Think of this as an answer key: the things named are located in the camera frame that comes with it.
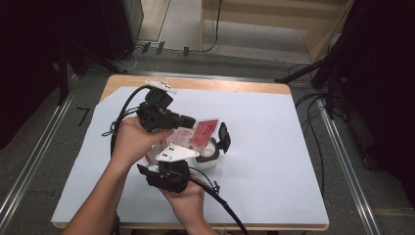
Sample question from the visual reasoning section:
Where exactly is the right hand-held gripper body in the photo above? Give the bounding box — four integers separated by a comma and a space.
146, 144, 201, 194

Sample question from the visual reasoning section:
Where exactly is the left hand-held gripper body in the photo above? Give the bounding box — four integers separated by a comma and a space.
136, 77, 181, 133

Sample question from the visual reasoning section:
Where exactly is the black cabinet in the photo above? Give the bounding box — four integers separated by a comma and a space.
99, 0, 145, 62

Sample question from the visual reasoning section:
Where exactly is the white floor cable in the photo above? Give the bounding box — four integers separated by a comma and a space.
114, 44, 145, 73

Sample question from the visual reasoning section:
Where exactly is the person's right hand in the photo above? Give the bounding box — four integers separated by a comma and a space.
160, 180, 206, 225

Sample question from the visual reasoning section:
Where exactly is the white paper sheet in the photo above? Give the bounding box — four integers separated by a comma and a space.
51, 85, 330, 226

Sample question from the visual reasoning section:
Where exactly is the black floor cable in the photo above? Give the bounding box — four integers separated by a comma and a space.
287, 63, 315, 80
294, 92, 328, 198

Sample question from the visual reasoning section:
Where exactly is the black metal stand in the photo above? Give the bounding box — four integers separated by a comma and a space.
58, 41, 129, 106
273, 48, 347, 120

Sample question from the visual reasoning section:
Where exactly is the red and white pouch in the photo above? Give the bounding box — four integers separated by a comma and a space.
144, 117, 220, 166

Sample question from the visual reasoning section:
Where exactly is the right hand-held gripper black cable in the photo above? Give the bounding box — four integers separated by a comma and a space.
187, 166, 252, 235

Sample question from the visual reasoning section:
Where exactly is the thin black hanging cable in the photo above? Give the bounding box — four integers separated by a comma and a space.
201, 0, 224, 54

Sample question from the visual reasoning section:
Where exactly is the wooden table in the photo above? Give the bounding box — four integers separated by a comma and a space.
51, 73, 330, 232

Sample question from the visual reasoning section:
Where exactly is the person's left hand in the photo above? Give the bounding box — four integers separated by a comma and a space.
111, 116, 174, 168

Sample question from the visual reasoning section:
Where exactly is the dark curtain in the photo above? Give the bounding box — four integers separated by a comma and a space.
326, 0, 415, 211
0, 0, 111, 152

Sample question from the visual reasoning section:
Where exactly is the metal floor rail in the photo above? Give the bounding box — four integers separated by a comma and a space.
317, 97, 382, 235
0, 87, 78, 226

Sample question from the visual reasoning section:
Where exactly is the black rounded object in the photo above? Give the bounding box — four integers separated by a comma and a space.
110, 212, 121, 235

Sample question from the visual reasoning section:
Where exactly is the clear container with black lid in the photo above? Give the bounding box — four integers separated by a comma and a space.
192, 121, 232, 171

